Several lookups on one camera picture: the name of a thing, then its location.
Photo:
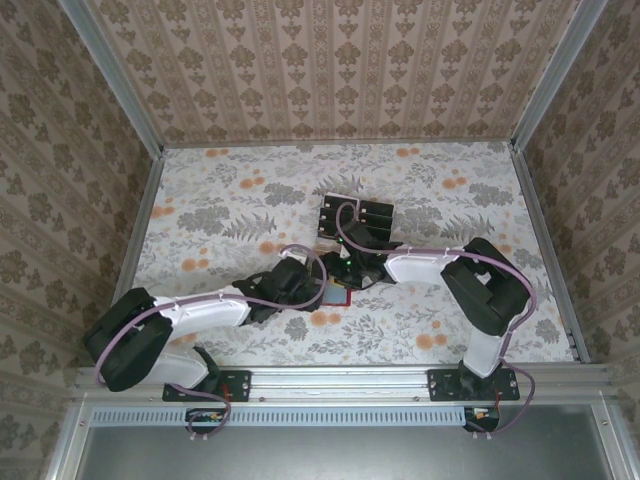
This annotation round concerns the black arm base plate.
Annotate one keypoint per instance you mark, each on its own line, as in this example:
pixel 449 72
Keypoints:
pixel 442 385
pixel 240 385

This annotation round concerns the red leather card holder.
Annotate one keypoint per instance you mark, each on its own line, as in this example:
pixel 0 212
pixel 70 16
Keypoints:
pixel 336 298

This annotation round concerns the long aluminium base rail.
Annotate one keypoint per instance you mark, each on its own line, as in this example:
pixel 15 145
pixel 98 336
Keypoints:
pixel 340 382

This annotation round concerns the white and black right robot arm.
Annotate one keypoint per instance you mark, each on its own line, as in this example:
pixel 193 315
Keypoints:
pixel 420 265

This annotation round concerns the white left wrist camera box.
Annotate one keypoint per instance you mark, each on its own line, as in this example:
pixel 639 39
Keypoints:
pixel 294 258

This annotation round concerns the aluminium frame post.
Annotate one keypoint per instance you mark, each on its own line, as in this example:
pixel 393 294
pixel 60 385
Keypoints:
pixel 552 70
pixel 110 75

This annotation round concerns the aluminium frame bar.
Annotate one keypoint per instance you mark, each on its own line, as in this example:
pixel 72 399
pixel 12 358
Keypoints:
pixel 68 445
pixel 613 445

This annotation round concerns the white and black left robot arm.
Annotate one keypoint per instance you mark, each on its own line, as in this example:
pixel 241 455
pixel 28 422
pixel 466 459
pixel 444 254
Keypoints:
pixel 200 312

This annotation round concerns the floral patterned table cover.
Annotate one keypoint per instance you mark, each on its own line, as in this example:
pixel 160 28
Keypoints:
pixel 250 165

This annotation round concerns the grey metal sheet panel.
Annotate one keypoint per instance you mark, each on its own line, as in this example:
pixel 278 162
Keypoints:
pixel 340 455

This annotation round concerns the aluminium table edge rail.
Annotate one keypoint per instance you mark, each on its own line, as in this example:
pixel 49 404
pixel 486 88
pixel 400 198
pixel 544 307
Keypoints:
pixel 540 225
pixel 140 225

